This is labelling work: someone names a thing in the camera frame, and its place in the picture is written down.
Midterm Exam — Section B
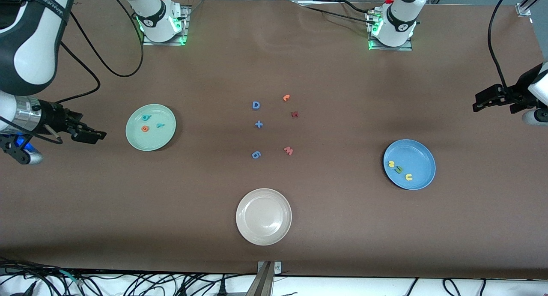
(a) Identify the light green plate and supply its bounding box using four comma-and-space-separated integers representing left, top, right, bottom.
125, 104, 177, 152

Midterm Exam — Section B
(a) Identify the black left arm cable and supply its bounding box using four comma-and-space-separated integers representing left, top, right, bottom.
488, 0, 514, 87

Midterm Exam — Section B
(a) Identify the teal cable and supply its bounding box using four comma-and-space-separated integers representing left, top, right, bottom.
60, 269, 83, 287

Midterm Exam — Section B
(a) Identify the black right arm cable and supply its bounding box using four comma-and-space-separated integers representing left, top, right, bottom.
54, 0, 145, 104

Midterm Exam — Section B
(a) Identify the beige plate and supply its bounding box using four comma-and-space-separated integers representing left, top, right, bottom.
235, 188, 292, 246

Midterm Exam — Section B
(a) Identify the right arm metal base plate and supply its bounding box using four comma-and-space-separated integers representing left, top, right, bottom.
142, 5, 189, 46

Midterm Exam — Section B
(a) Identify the blue plate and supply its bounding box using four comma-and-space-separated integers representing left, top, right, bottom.
383, 139, 436, 190

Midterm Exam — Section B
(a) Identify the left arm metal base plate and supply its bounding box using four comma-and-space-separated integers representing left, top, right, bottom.
367, 9, 414, 51

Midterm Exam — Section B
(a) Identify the black base cable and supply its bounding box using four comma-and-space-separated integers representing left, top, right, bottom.
299, 5, 371, 23

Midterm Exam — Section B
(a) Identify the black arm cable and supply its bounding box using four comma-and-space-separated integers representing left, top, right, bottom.
488, 0, 514, 87
54, 0, 145, 104

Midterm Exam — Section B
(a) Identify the brown table cover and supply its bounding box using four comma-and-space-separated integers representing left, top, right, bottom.
0, 0, 548, 280

